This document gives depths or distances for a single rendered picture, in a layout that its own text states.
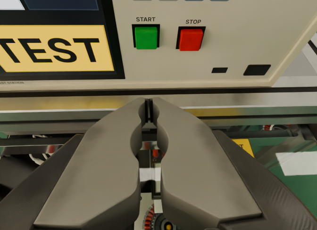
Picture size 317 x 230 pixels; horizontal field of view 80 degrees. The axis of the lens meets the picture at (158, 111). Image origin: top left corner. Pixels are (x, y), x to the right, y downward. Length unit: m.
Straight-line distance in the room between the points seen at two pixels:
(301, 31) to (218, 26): 0.08
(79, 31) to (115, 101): 0.08
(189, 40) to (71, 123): 0.16
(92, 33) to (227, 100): 0.15
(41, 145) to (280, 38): 0.30
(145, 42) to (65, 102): 0.11
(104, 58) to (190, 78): 0.09
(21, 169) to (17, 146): 0.32
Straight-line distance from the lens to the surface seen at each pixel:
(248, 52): 0.21
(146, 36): 0.17
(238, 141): 0.26
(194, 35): 0.17
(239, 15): 0.18
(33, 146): 0.31
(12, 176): 0.64
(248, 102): 0.23
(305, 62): 0.32
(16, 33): 0.20
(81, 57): 0.20
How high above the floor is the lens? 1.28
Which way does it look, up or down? 57 degrees down
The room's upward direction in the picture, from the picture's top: 3 degrees clockwise
